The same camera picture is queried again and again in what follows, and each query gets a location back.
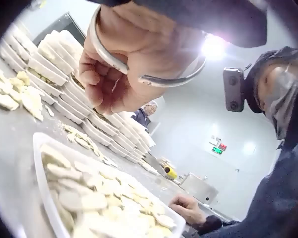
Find person's right hand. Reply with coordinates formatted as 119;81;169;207
168;194;207;225

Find person's left hand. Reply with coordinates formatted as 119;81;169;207
79;0;207;116

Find person's left fingers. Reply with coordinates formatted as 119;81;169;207
79;49;149;116

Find person's right fingers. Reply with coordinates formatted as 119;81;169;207
168;194;194;211

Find stainless steel machine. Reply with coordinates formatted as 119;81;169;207
180;172;219;206

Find stacks of white filled trays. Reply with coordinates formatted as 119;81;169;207
0;30;157;164

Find scattered pale slices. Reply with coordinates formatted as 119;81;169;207
62;123;119;169

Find pale slices filling tray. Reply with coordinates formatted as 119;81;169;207
41;144;177;238

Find pile of pale loose slices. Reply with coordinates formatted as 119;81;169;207
0;66;55;122

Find person's body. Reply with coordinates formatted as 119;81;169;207
227;139;298;238

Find white plastic tray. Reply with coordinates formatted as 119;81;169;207
32;132;186;238

